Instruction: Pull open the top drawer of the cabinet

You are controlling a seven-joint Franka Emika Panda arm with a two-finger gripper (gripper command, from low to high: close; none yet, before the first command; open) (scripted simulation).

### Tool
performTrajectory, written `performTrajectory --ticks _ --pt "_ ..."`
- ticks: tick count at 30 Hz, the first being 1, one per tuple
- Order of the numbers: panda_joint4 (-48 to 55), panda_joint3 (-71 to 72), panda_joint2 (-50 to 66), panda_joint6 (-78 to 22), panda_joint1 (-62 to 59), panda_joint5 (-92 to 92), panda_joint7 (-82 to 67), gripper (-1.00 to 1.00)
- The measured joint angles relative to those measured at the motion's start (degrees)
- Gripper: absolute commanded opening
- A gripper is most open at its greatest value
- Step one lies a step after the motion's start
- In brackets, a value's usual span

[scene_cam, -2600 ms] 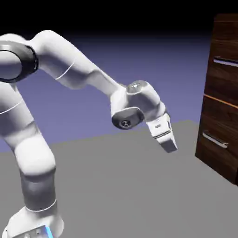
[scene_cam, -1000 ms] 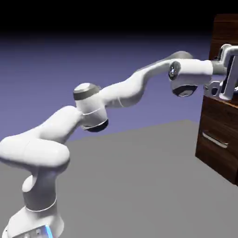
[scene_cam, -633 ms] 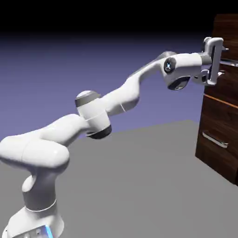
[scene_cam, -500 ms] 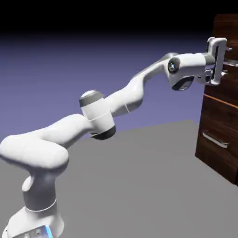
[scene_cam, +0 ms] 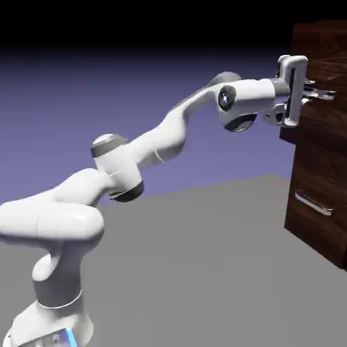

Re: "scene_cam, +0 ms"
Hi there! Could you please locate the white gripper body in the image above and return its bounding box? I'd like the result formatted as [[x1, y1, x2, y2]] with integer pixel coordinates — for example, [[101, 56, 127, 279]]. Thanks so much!
[[275, 54, 309, 127]]

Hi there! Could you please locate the silver metal drawer handle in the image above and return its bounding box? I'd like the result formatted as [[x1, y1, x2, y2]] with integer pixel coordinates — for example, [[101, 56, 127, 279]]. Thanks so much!
[[304, 84, 337, 102], [294, 190, 334, 217]]

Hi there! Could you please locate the dark wood drawer front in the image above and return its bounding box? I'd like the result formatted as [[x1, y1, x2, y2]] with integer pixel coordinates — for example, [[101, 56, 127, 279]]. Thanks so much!
[[283, 144, 347, 272], [279, 23, 347, 157]]

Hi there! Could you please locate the dark wood cabinet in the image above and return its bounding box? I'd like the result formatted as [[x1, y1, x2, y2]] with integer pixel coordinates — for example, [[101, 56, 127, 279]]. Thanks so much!
[[279, 22, 347, 272]]

